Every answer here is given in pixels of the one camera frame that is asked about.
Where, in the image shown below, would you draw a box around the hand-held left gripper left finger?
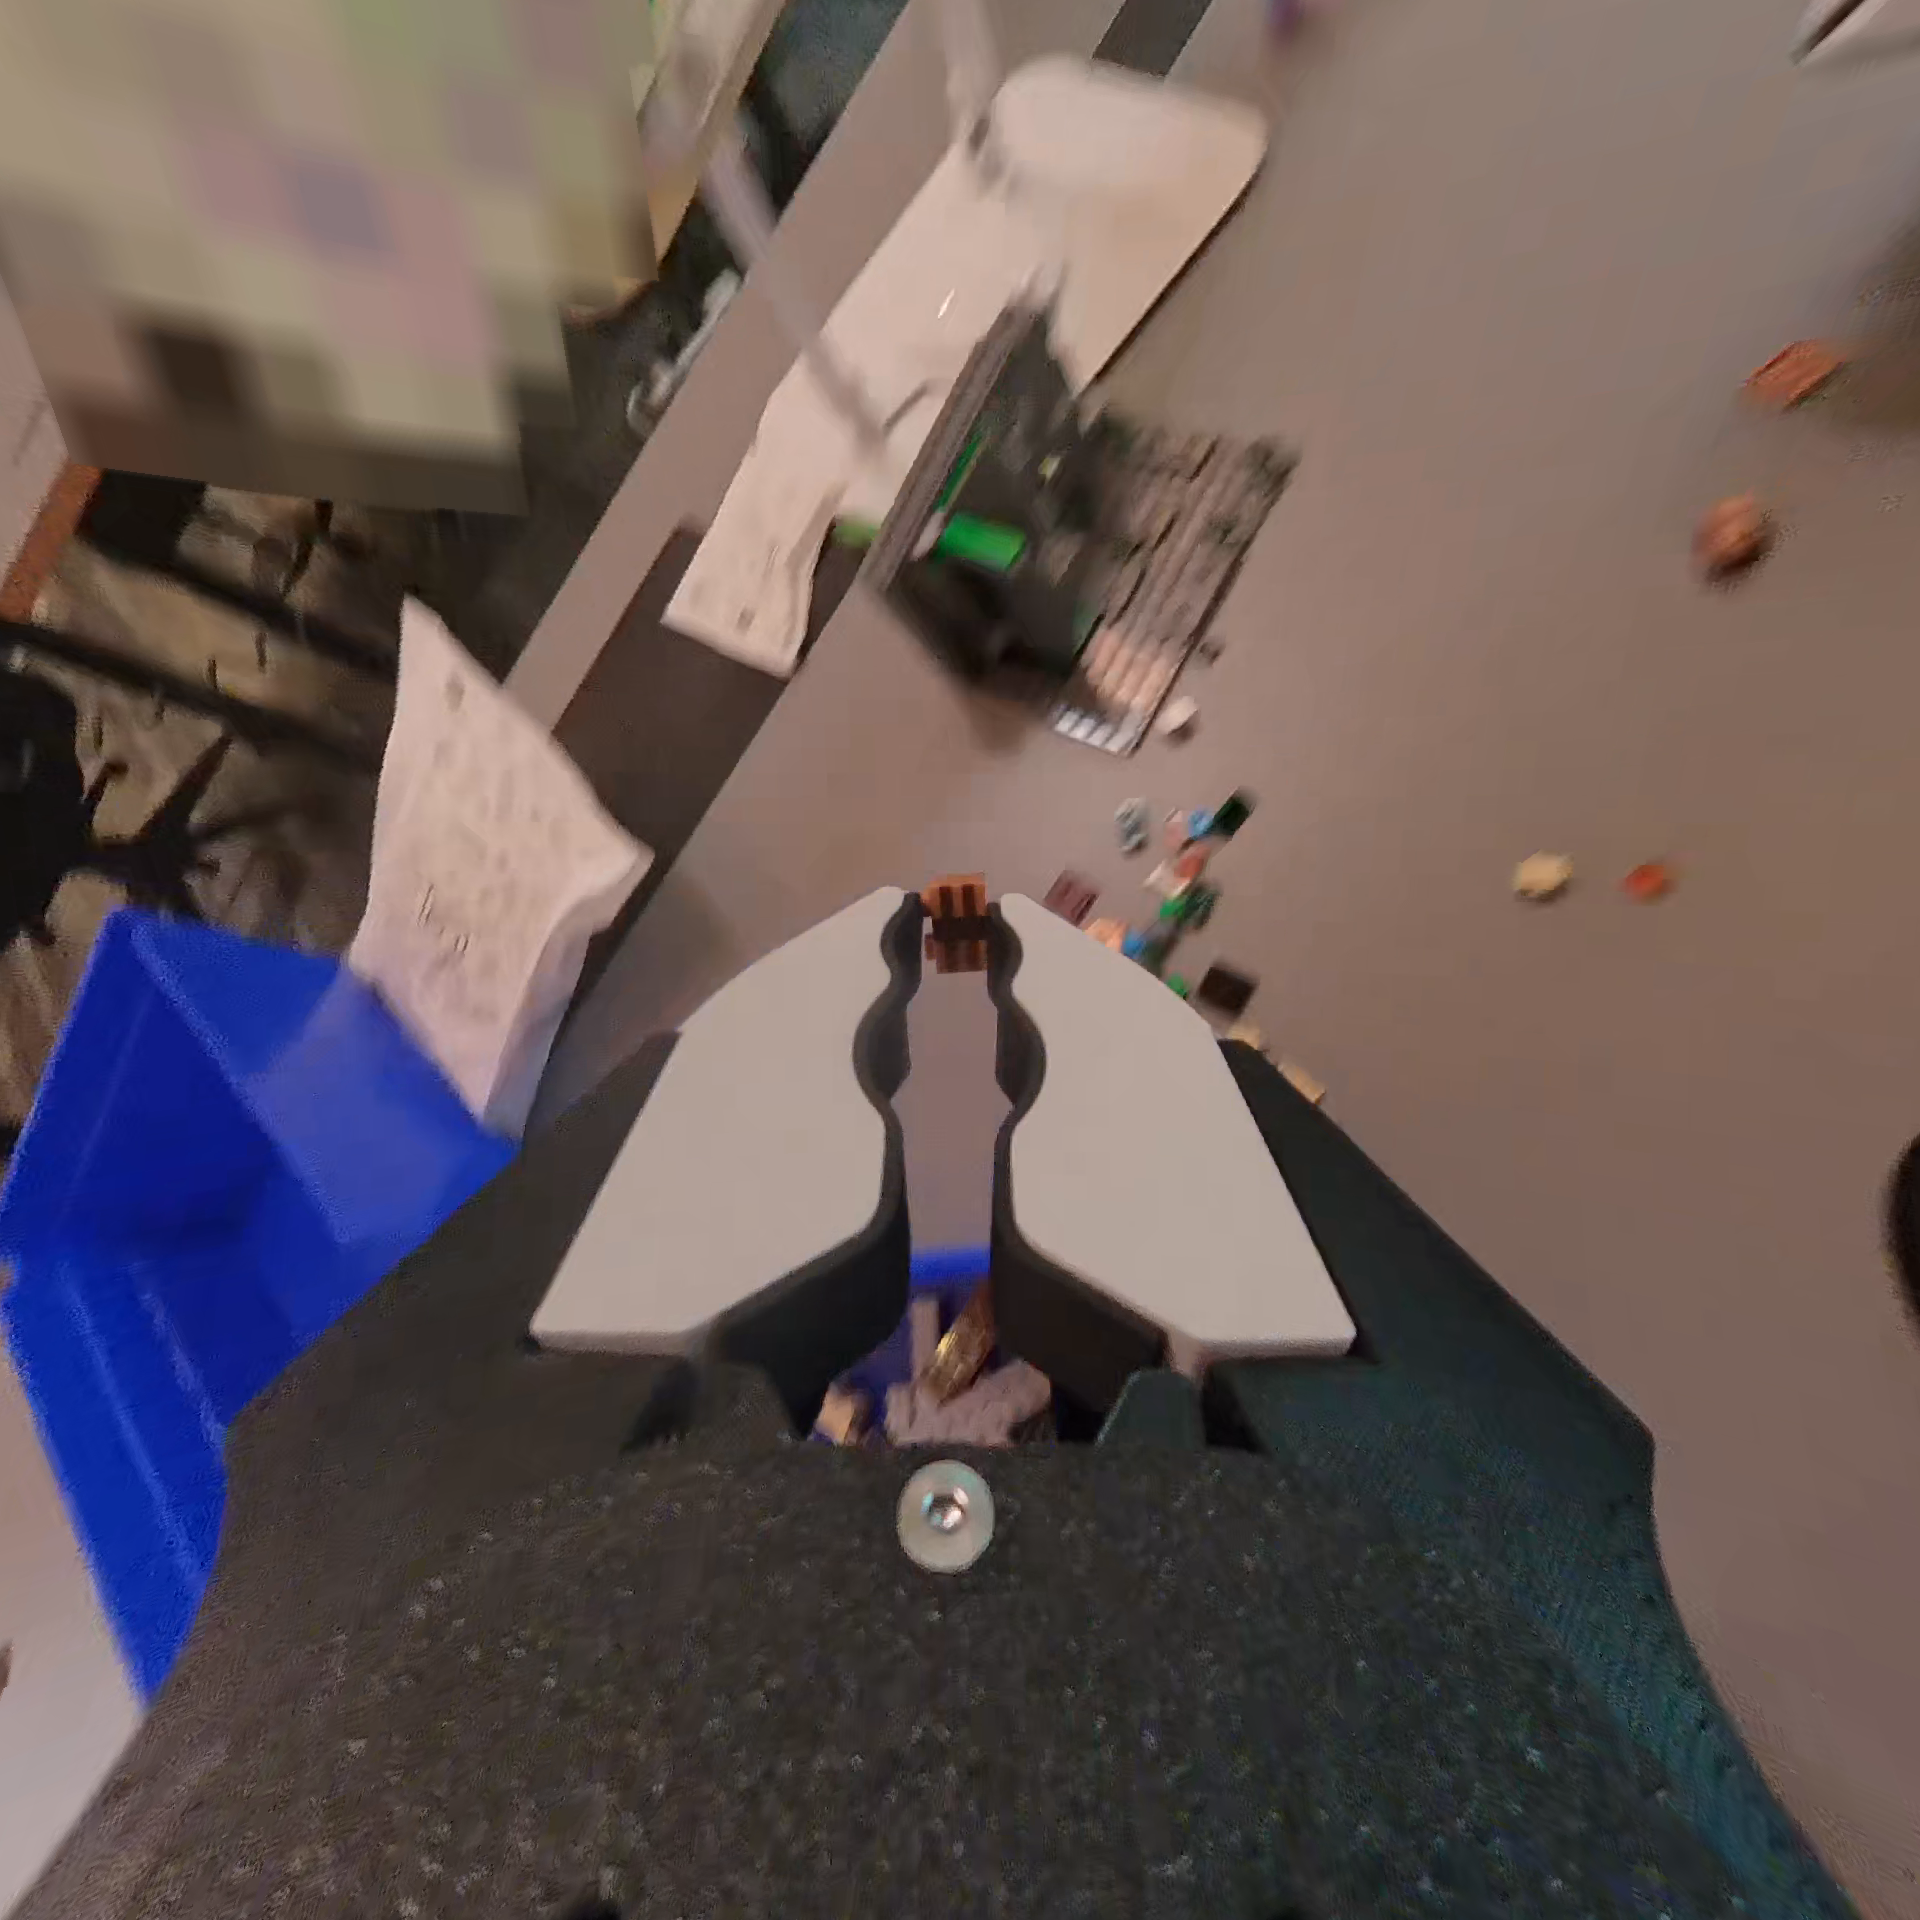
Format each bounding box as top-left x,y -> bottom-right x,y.
532,886 -> 917,1357

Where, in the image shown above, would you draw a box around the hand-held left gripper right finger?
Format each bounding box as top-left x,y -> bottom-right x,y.
988,894 -> 1360,1380

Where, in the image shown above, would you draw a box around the brown brick stack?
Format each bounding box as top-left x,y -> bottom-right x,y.
920,873 -> 995,975

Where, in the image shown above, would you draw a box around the blue plastic bin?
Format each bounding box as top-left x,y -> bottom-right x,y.
0,905 -> 528,1706
813,1244 -> 1061,1447

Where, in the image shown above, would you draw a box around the pile of small loose bricks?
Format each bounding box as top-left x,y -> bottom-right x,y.
1044,790 -> 1329,1106

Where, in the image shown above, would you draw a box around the heap of tan bricks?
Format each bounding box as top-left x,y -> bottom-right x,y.
822,1297 -> 1053,1447

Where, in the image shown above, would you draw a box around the white printed paper sheet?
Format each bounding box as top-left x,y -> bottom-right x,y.
664,369 -> 850,682

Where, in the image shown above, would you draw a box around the grey brick model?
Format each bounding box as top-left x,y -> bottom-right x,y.
877,340 -> 1302,754

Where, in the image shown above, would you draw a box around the black chair base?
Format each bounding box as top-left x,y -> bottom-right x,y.
0,487 -> 384,954

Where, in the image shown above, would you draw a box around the white stand base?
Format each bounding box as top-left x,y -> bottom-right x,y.
831,57 -> 1267,451

